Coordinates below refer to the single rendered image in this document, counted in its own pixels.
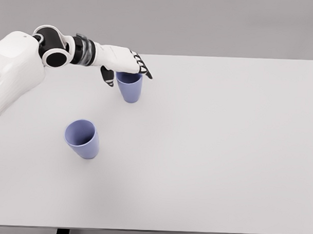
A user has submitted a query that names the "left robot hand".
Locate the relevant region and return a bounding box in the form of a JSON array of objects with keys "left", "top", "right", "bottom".
[{"left": 99, "top": 45, "right": 154, "bottom": 89}]

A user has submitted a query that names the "blue plastic cup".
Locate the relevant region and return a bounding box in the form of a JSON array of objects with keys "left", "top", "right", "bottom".
[
  {"left": 114, "top": 71, "right": 144, "bottom": 104},
  {"left": 63, "top": 119, "right": 101, "bottom": 160}
]

